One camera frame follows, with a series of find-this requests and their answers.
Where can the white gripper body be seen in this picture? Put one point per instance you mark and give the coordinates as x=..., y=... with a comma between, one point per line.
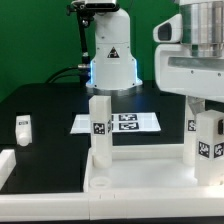
x=176, y=71

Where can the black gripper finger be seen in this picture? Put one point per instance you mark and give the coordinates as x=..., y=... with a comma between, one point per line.
x=197, y=105

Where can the white desk tabletop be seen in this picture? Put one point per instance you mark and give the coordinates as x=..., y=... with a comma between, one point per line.
x=146, y=167

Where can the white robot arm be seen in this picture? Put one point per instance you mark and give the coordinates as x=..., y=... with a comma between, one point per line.
x=113, y=67

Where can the white marker base sheet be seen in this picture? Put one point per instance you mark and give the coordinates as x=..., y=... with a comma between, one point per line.
x=121, y=122

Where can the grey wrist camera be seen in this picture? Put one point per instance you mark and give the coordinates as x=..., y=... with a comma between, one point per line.
x=169, y=31

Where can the black camera stand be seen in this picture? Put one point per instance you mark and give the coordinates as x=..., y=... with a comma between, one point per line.
x=84, y=18

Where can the white U-shaped fence frame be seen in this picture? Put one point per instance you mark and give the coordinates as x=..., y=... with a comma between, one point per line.
x=108, y=204

